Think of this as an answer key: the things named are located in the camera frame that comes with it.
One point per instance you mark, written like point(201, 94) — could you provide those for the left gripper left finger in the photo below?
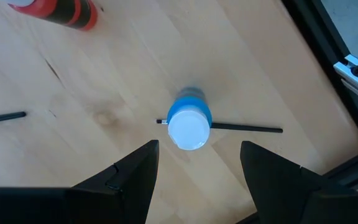
point(129, 186)

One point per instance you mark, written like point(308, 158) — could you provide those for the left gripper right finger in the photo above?
point(284, 193)

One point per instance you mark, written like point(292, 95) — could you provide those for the small blue paint bottle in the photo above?
point(189, 130)

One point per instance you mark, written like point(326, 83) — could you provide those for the small scarlet paint bottle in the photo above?
point(67, 12)

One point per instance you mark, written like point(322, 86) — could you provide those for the black table frame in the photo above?
point(322, 37)

